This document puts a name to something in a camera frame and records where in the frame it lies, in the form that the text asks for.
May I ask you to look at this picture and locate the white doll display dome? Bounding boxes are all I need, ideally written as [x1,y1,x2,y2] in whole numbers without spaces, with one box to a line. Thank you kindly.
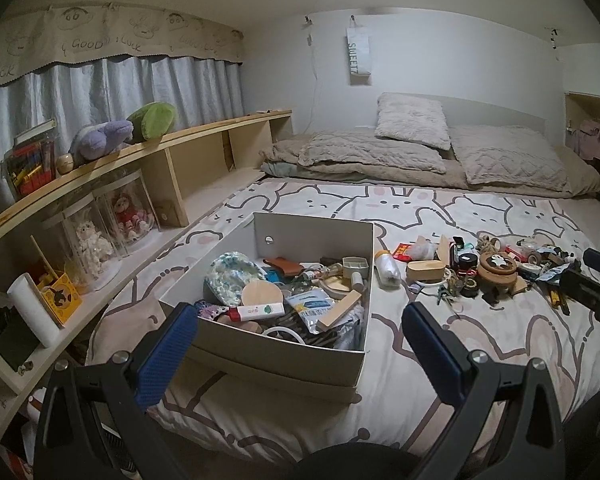
[61,194,119,292]

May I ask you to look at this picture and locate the printed bed sheet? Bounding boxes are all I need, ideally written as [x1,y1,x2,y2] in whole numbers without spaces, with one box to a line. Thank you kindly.
[87,180,600,466]

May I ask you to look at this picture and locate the red doll display dome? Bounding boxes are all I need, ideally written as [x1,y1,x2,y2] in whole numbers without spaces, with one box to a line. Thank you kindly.
[92,169,159,257]

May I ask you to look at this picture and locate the wooden oval box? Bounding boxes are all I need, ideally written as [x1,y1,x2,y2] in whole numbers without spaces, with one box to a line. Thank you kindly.
[405,259,449,284]

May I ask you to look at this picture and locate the flat wooden block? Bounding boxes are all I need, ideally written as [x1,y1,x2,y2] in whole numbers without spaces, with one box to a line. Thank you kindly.
[435,236,454,269]

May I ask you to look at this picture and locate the white paper roll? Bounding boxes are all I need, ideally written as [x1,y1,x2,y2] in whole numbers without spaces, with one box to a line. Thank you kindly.
[7,272,62,349]

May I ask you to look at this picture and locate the clear box coloured items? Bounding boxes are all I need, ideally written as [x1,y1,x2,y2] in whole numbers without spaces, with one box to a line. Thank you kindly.
[2,134,57,197]

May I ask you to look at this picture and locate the fluffy beige pillow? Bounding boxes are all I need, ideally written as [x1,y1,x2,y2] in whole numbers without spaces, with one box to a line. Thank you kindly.
[374,92,452,152]

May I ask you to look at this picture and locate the wooden bedside shelf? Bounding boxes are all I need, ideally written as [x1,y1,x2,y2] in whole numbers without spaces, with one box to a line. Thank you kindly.
[0,109,294,461]

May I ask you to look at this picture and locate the floral fabric pouch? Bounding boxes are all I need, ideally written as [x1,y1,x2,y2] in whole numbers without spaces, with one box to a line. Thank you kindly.
[204,252,267,304]

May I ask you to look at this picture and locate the brown round trivet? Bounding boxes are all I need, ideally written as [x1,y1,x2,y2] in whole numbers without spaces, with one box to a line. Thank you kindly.
[474,265,519,292]

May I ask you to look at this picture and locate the white plastic organizer cup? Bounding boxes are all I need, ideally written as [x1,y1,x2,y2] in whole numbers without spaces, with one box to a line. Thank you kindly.
[342,256,371,292]

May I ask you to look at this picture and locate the quilted beige pillow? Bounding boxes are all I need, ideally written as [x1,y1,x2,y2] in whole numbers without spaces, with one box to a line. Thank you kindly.
[449,126,569,192]
[299,132,447,174]

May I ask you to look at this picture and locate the white cardboard shoe box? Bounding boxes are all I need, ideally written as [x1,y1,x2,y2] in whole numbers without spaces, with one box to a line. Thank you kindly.
[158,211,376,404]

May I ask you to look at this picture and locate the brown leather wallet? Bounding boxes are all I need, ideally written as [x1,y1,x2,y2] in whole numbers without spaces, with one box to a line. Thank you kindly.
[263,257,304,277]

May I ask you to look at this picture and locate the green plush toy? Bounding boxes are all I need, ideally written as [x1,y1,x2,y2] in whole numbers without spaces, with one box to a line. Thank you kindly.
[126,102,178,144]

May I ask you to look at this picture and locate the crumpled white plastic bag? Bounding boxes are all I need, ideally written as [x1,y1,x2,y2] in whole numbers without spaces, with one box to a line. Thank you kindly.
[409,239,439,262]

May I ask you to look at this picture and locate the white wall banner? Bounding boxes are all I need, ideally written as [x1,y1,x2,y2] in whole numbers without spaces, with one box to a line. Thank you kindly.
[346,27,372,87]

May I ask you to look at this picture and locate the rounded wooden piece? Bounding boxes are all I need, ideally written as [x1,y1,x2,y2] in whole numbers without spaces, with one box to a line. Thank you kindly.
[242,279,281,310]

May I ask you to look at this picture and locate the plastic bag roll orange core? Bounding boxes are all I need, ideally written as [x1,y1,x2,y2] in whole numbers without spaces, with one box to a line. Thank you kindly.
[373,252,402,289]

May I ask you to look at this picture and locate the white tube red cap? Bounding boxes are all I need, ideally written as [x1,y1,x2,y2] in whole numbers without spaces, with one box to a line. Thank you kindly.
[227,302,285,322]

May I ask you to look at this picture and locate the rectangular wooden block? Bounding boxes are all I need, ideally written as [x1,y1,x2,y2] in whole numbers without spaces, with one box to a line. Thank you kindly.
[315,292,364,332]

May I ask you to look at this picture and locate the round panda plaque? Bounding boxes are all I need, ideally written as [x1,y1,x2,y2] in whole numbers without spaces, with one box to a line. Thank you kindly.
[479,253,519,277]

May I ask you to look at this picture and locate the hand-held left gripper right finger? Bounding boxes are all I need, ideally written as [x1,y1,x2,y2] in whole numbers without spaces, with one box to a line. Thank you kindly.
[401,301,567,480]

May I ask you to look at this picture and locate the printed curtain valance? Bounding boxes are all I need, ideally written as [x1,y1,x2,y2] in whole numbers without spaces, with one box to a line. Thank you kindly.
[0,4,244,95]

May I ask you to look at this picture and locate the purple plush toy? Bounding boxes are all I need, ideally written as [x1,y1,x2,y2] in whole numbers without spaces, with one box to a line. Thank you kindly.
[69,119,134,167]

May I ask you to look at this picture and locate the white cord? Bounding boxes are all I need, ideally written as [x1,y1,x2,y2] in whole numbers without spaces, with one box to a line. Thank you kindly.
[264,324,307,347]

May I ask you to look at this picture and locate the grey curtain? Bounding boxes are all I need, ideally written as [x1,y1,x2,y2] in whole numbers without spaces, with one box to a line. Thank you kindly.
[0,55,244,228]

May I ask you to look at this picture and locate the yellow cartoon box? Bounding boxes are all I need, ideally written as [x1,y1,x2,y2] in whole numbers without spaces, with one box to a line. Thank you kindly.
[34,272,84,329]

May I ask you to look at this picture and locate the beige folded blanket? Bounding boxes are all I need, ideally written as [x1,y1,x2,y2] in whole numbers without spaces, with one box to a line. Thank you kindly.
[259,132,600,197]

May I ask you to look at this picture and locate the white wall cable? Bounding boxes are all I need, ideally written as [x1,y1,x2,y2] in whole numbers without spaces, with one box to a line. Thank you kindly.
[306,24,327,132]

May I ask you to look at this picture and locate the white plastic ring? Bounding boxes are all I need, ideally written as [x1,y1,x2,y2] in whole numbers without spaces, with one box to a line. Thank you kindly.
[414,267,454,292]

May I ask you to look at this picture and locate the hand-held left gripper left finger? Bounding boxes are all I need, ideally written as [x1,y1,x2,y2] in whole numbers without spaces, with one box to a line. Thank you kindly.
[34,301,201,480]

